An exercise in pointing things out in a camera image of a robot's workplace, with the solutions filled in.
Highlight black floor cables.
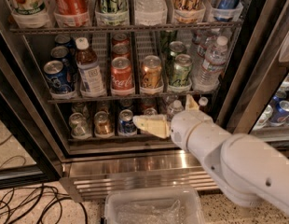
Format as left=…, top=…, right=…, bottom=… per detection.
left=0, top=133, right=89, bottom=224

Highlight blue Pepsi can front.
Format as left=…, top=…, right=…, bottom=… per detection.
left=43, top=60, right=74, bottom=94

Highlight water bottle bottom shelf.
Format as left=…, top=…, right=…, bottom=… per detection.
left=167, top=100, right=184, bottom=120

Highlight top wire shelf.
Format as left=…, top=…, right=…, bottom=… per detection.
left=9, top=21, right=243, bottom=35

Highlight red Coca-Cola can front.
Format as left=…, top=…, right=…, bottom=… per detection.
left=111, top=57, right=133, bottom=91

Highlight clear water bottle middle shelf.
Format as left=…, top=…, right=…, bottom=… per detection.
left=194, top=35, right=228, bottom=92

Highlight wire shelf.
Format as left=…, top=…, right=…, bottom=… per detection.
left=48, top=90, right=217, bottom=104
left=9, top=21, right=243, bottom=35

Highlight middle wire shelf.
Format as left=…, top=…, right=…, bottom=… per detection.
left=48, top=90, right=217, bottom=104

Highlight blue pepsi can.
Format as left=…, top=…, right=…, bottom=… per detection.
left=50, top=46, right=75, bottom=72
left=43, top=60, right=74, bottom=94

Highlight clear plastic bin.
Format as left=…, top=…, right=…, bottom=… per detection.
left=104, top=186, right=205, bottom=224

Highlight iced tea bottle white cap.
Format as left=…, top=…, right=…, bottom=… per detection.
left=76, top=37, right=104, bottom=97

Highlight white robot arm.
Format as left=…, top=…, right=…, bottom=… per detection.
left=133, top=97, right=289, bottom=216

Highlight steel fridge vent grille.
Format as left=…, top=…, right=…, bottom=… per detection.
left=60, top=163, right=217, bottom=202

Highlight gold can bottom shelf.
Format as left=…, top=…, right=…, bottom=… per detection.
left=94, top=111, right=113, bottom=135

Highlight orange gold soda can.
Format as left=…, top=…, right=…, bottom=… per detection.
left=141, top=55, right=162, bottom=89

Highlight blue can bottom shelf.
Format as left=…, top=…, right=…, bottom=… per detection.
left=118, top=109, right=136, bottom=135

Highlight green lacroix can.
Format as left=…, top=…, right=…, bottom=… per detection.
left=166, top=41, right=186, bottom=77
left=170, top=54, right=192, bottom=87

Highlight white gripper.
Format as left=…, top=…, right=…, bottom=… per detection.
left=132, top=94, right=213, bottom=150

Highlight green LaCroix can front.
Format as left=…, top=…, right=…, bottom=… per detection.
left=170, top=54, right=192, bottom=87

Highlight right fridge glass door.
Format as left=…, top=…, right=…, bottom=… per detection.
left=227, top=0, right=289, bottom=134

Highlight tea bottle bottom shelf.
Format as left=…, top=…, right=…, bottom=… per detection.
left=199, top=97, right=209, bottom=111

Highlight green can bottom shelf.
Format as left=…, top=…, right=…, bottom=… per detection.
left=69, top=113, right=90, bottom=137

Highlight red can bottom shelf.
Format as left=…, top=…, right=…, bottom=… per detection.
left=144, top=107, right=158, bottom=116

